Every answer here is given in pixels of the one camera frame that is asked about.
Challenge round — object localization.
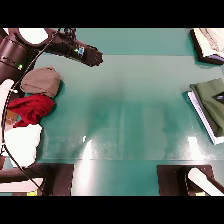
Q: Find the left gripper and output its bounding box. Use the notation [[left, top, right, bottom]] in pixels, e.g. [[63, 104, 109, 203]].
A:
[[78, 43, 104, 67]]

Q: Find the green polo shirt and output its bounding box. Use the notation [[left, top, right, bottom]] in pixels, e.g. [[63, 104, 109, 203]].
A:
[[189, 78, 224, 138]]

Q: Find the brown garment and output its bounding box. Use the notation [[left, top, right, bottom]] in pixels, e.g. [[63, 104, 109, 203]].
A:
[[19, 66, 63, 100]]

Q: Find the red garment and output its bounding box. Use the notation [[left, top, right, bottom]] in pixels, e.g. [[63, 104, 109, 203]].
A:
[[7, 93, 57, 129]]

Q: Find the white garment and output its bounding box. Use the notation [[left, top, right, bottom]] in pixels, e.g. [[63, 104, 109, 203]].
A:
[[3, 123, 44, 168]]

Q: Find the beige garment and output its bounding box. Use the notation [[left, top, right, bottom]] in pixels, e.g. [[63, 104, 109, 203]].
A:
[[195, 27, 224, 58]]

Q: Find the pale folded shirt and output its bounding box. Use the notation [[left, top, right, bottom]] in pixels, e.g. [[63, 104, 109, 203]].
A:
[[186, 90, 224, 146]]

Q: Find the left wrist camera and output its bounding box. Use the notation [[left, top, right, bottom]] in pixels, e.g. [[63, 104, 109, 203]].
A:
[[59, 27, 78, 43]]

